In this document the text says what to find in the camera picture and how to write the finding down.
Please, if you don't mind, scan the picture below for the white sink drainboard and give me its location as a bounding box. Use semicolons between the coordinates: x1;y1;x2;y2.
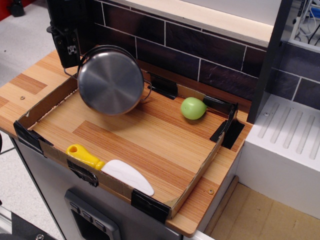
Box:
236;95;320;218

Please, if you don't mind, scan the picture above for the stainless steel pot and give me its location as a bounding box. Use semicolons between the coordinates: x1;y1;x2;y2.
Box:
74;45;153;116

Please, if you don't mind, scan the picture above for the grey oven control panel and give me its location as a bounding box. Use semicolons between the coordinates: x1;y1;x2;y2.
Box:
64;190;122;240

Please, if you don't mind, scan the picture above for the green toy pear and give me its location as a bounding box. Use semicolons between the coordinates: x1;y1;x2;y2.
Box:
180;97;207;120

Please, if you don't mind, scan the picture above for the yellow handled white toy knife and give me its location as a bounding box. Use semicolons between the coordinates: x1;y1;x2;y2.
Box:
65;144;155;197

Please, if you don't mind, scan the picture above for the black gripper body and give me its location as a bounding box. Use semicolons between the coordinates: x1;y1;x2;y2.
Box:
46;0;87;34

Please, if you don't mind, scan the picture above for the cardboard fence with black tape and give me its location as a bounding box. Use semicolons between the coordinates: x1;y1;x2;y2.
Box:
13;51;246;225

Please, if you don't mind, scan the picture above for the black object on floor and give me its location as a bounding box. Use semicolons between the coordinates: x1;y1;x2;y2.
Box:
7;0;25;17

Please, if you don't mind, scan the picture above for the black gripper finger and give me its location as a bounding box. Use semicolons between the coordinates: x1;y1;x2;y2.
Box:
51;27;81;68

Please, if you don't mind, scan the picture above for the dark grey vertical post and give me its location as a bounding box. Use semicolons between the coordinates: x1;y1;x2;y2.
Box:
247;0;292;124

